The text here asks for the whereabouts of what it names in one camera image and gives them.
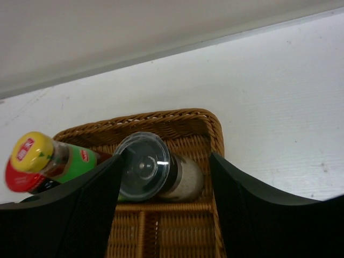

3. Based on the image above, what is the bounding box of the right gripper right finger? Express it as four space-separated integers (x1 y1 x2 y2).
210 153 343 257

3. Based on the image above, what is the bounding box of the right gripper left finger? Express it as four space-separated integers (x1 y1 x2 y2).
1 155 124 257

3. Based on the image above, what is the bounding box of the red lid sauce jar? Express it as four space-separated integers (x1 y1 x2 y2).
4 159 60 195

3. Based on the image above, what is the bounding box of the green label yellow cap bottle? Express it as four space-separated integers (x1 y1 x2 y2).
10 132 112 184

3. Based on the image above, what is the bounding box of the grey lid white shaker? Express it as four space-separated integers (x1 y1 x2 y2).
114 132 204 202

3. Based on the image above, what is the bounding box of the brown wicker divided basket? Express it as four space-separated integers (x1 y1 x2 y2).
54 108 225 257

